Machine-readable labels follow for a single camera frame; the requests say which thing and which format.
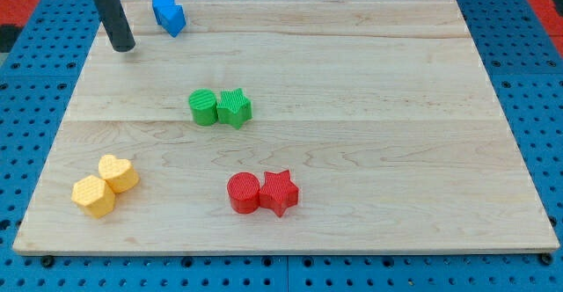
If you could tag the blue triangular block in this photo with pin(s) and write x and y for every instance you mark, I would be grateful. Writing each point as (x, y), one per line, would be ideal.
(172, 19)

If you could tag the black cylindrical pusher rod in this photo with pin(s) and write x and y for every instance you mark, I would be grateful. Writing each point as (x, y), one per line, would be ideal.
(115, 22)

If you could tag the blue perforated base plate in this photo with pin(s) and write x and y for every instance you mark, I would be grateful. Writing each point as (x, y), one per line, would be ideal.
(520, 42)

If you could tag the blue cube block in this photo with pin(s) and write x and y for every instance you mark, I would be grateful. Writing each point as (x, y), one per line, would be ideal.
(157, 5)

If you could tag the red cylinder block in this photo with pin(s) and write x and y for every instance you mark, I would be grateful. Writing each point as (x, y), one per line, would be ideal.
(243, 189)

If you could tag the yellow heart block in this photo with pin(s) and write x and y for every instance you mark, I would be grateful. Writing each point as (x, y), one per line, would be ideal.
(119, 173)

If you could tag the green star block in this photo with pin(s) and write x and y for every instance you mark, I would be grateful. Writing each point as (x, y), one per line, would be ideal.
(234, 108)

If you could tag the green cylinder block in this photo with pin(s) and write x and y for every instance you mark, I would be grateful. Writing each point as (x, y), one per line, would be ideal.
(202, 103)

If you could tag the red star block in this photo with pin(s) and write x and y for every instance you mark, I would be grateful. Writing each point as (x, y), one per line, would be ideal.
(279, 192)

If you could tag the yellow hexagon block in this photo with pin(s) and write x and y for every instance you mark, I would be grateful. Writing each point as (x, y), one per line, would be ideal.
(93, 196)

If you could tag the light wooden board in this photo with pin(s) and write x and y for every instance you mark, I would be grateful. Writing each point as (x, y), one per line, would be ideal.
(382, 110)

